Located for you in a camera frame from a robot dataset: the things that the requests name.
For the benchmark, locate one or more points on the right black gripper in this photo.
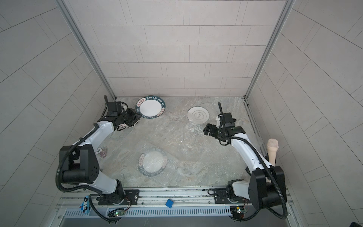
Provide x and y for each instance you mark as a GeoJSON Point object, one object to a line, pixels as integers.
{"type": "Point", "coordinates": [214, 127]}

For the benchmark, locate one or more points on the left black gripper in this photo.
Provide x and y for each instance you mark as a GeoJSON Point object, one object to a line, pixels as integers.
{"type": "Point", "coordinates": [134, 117]}

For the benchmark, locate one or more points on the green rimmed plate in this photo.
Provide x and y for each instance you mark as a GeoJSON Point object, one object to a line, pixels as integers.
{"type": "Point", "coordinates": [150, 107]}
{"type": "Point", "coordinates": [152, 163]}

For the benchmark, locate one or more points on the bubble wrap sheet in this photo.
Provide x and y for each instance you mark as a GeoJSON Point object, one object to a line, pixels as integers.
{"type": "Point", "coordinates": [170, 177]}

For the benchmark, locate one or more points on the orange sunburst dinner plate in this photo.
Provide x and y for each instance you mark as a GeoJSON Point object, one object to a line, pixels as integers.
{"type": "Point", "coordinates": [125, 126]}

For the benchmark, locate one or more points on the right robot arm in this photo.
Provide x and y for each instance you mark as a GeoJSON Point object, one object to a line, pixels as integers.
{"type": "Point", "coordinates": [266, 187]}

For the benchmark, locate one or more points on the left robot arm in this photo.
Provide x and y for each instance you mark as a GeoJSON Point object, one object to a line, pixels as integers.
{"type": "Point", "coordinates": [78, 165]}

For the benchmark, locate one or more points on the white plate concentric rings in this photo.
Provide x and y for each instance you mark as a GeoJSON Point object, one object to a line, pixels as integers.
{"type": "Point", "coordinates": [198, 115]}

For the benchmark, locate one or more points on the pink patterned small object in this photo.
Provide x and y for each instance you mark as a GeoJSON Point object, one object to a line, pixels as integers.
{"type": "Point", "coordinates": [102, 152]}

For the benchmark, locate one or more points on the beige foam microphone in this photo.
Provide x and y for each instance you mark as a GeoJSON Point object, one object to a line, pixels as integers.
{"type": "Point", "coordinates": [272, 148]}

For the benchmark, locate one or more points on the right circuit board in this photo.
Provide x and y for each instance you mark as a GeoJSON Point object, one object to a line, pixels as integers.
{"type": "Point", "coordinates": [238, 212]}

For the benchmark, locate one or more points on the circuit board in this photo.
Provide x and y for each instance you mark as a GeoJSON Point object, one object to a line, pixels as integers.
{"type": "Point", "coordinates": [116, 213]}
{"type": "Point", "coordinates": [238, 212]}

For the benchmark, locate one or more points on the blue square tag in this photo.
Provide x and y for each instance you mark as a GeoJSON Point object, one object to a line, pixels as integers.
{"type": "Point", "coordinates": [169, 203]}

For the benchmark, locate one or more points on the left circuit board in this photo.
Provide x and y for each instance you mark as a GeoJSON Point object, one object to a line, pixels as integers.
{"type": "Point", "coordinates": [116, 213]}

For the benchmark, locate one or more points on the blue connector clip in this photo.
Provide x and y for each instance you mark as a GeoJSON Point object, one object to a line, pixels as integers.
{"type": "Point", "coordinates": [85, 205]}

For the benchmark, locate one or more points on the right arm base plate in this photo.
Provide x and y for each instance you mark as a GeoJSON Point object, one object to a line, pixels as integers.
{"type": "Point", "coordinates": [222, 196]}

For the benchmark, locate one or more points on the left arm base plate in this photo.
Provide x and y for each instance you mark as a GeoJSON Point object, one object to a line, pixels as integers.
{"type": "Point", "coordinates": [127, 197]}

